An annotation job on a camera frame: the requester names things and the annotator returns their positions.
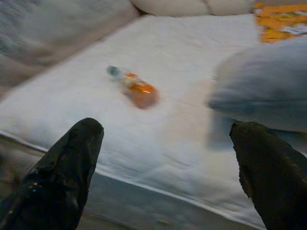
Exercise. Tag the beige bolster cushion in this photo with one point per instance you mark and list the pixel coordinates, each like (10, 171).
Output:
(180, 7)

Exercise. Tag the grey printed bed bumper cushion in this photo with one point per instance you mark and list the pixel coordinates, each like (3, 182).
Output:
(48, 28)

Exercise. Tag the white quilted mattress pad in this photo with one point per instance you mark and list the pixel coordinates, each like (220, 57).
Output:
(168, 60)

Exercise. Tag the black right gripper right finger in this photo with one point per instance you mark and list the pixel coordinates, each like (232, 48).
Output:
(275, 187)

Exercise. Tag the orange cartoon print blanket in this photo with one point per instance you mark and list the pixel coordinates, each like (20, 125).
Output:
(273, 26)

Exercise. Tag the grey pillow with white lettering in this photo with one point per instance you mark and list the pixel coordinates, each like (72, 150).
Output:
(263, 83)

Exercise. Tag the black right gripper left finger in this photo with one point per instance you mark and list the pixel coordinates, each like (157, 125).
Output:
(60, 179)

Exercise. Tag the orange drink bottle teal cap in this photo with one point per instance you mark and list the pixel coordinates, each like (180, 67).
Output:
(141, 93)

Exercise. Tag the grey quilted mattress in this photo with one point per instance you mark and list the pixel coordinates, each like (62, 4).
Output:
(144, 203)

